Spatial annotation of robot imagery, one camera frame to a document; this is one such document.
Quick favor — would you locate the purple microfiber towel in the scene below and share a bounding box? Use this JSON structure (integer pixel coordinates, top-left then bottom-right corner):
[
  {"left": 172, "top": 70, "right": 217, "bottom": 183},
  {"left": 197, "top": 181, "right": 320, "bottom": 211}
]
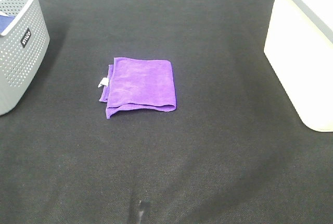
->
[{"left": 98, "top": 57, "right": 176, "bottom": 119}]

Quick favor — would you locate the black fabric table mat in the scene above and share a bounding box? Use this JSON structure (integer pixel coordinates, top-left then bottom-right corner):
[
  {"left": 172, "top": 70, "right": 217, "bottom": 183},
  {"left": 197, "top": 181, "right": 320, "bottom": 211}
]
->
[{"left": 1, "top": 0, "right": 332, "bottom": 223}]

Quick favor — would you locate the white plastic storage bin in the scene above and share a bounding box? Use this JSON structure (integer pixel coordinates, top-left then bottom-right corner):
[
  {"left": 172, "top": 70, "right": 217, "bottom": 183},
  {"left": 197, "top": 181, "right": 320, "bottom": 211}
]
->
[{"left": 264, "top": 0, "right": 332, "bottom": 132}]

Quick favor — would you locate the grey perforated plastic basket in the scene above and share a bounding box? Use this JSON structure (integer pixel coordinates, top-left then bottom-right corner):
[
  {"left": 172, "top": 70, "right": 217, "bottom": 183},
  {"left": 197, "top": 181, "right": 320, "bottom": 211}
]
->
[{"left": 1, "top": 0, "right": 50, "bottom": 115}]

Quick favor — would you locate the blue cloth in basket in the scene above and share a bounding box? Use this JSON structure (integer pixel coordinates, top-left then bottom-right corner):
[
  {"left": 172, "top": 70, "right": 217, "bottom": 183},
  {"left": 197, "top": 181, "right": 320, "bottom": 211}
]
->
[{"left": 0, "top": 11, "right": 15, "bottom": 33}]

